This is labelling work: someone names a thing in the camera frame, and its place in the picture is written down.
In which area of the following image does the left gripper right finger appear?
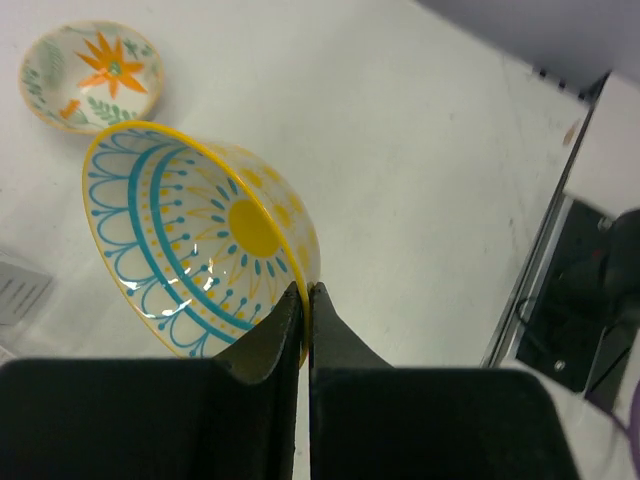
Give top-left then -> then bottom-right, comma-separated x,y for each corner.
309,284 -> 579,479

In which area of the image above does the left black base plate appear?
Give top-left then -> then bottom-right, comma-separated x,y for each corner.
516,201 -> 639,400

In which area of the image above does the white floral ceramic bowl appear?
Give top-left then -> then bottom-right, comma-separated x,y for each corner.
19,21 -> 164,135

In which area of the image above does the grey cutlery holder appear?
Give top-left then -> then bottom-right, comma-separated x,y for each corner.
1,252 -> 52,325

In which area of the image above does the yellow sun pattern bowl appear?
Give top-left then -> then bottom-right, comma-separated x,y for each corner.
82,120 -> 321,358

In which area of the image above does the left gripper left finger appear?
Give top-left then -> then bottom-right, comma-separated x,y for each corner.
1,286 -> 303,479

